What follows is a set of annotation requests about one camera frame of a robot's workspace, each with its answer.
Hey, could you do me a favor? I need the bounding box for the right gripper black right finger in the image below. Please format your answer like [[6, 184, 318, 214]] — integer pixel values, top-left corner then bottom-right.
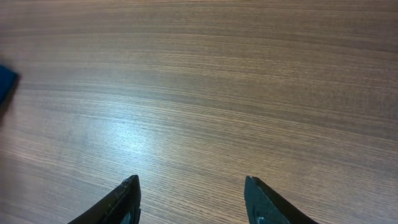
[[244, 176, 317, 224]]

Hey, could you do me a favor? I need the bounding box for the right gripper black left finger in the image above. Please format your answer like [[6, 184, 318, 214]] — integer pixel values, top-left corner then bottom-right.
[[68, 175, 141, 224]]

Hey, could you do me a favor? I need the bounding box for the blue t-shirt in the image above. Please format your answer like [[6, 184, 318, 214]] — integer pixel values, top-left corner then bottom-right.
[[0, 65, 19, 105]]

